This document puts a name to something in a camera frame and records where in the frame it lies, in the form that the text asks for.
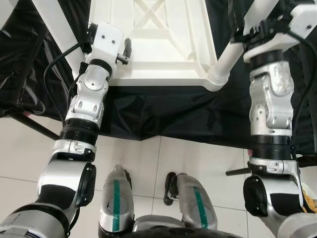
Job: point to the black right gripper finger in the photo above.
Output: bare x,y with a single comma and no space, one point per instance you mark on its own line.
237,15

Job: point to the white plastic table top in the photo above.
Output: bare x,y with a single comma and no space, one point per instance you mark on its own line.
173,49

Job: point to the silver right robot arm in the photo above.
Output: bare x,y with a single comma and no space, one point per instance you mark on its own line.
270,99

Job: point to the black cloth table cover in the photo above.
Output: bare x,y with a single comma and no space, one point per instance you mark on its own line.
173,114

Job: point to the silver left robot leg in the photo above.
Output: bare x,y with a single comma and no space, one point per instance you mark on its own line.
117,201

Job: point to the silver robot leg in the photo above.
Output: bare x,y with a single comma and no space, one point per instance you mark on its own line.
198,206
117,201

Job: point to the silver right robot leg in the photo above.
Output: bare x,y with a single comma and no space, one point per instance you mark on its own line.
198,206

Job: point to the yellow crumpled cloth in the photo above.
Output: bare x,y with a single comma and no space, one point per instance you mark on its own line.
309,202

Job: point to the black robot torso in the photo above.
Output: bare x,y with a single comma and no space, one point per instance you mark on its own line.
183,234

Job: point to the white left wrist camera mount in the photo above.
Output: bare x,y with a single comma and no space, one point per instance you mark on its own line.
106,39

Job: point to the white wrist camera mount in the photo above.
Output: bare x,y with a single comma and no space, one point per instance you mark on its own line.
106,39
302,22

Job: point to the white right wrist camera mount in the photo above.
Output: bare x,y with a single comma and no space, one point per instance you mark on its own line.
302,22

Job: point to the black metal frame bar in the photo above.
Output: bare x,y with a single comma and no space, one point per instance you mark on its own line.
37,128
237,172

